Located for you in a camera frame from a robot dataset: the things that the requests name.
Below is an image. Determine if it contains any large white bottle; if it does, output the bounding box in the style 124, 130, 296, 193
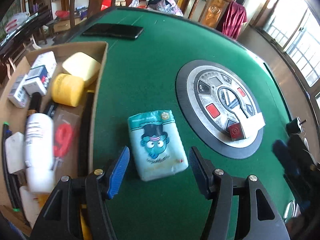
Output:
23, 113, 57, 193

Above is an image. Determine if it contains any teal cartoon tissue pack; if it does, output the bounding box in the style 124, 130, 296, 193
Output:
127, 109, 189, 182

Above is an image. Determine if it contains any black marker gold band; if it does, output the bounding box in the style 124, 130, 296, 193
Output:
27, 92, 43, 121

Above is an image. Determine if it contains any black motor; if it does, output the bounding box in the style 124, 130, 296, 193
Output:
286, 117, 307, 134

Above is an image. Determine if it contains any black smartphone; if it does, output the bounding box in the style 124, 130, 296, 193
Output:
82, 23, 145, 40

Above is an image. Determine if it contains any carved wooden chair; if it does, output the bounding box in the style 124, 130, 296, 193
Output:
189, 0, 248, 40

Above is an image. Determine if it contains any yellow round jar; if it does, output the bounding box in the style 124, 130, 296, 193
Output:
51, 73, 85, 108

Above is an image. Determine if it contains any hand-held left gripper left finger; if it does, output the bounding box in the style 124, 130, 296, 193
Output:
29, 145, 131, 240

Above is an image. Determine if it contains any black glossy table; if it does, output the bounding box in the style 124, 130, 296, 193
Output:
0, 10, 52, 56

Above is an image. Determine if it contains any black pen white print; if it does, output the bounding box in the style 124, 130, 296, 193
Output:
42, 103, 59, 120

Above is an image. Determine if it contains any dark box barcode label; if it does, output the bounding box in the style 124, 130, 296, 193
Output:
23, 65, 48, 96

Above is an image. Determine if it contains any window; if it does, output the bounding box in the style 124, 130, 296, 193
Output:
260, 0, 320, 88

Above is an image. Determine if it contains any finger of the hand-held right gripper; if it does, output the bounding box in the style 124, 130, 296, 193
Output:
272, 139, 302, 178

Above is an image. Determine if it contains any round table control panel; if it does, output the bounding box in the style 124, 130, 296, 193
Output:
176, 60, 264, 159

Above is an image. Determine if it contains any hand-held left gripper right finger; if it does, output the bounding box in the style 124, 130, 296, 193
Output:
187, 146, 291, 240

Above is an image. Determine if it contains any white box pink label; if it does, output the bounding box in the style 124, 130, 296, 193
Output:
7, 74, 29, 109

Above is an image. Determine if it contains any red number candle pack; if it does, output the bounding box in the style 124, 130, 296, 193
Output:
53, 114, 81, 171

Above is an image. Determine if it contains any white box dark red end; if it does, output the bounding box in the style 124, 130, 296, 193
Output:
220, 112, 266, 142

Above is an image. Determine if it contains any white pouch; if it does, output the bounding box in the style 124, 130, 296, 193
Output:
31, 51, 58, 79

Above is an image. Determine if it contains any dark red cloth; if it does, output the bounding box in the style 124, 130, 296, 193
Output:
216, 1, 248, 40

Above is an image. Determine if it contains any pale yellow soap block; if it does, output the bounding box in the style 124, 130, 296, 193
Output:
62, 52, 101, 87

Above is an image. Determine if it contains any pile of bags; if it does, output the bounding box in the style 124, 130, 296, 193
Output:
129, 0, 184, 17

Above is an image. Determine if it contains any brown cardboard box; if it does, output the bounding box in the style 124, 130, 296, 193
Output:
0, 41, 109, 238

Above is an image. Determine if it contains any white plastic bag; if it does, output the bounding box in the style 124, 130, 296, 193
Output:
5, 12, 31, 33

